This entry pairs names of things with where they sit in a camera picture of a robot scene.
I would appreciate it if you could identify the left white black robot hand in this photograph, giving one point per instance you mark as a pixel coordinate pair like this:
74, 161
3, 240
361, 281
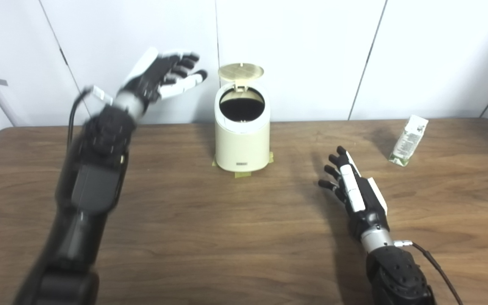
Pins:
159, 76

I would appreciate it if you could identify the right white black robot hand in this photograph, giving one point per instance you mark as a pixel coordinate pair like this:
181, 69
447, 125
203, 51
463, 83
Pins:
360, 199

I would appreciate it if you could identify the white green milk carton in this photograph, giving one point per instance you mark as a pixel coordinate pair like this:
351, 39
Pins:
408, 142

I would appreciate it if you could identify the cream round bin lid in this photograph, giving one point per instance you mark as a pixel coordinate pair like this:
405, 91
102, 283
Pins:
240, 71

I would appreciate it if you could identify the cream-colored round bin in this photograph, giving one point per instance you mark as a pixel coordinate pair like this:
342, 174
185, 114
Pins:
242, 144

